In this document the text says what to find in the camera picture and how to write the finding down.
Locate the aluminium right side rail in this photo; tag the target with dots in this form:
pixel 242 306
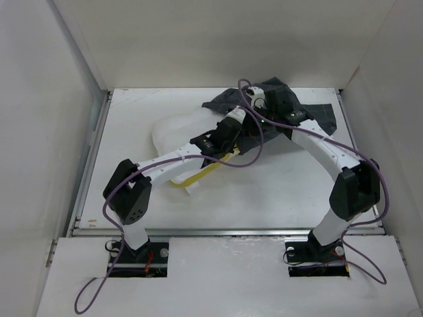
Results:
pixel 375 216

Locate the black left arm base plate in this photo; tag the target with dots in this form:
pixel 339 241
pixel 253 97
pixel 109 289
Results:
pixel 151 261

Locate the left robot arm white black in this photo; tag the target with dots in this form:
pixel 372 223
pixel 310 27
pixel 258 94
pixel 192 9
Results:
pixel 128 191

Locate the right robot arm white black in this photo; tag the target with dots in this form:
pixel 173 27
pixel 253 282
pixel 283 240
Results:
pixel 356 179

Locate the aluminium front rail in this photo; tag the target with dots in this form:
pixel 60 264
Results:
pixel 77 232

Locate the white front cover board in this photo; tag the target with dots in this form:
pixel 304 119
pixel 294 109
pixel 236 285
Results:
pixel 229 277

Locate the aluminium left side rail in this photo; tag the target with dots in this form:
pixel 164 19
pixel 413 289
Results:
pixel 87 163

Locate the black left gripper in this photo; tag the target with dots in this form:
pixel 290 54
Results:
pixel 232 147

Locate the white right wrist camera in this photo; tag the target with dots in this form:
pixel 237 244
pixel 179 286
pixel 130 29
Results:
pixel 257 97

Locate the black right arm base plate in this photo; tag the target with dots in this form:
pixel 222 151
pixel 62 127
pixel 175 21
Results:
pixel 304 261

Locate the dark grey checked pillowcase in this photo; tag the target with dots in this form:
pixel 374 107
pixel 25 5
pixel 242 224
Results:
pixel 250 138

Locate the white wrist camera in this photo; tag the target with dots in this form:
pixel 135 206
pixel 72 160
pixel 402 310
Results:
pixel 257 97
pixel 238 114

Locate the aluminium rail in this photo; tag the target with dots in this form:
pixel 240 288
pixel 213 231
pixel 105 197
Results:
pixel 375 216
pixel 77 232
pixel 87 163

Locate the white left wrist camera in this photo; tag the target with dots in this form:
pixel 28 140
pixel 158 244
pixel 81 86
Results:
pixel 238 114

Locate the white pillow with yellow edge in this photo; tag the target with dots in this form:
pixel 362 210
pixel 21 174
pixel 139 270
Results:
pixel 171 133

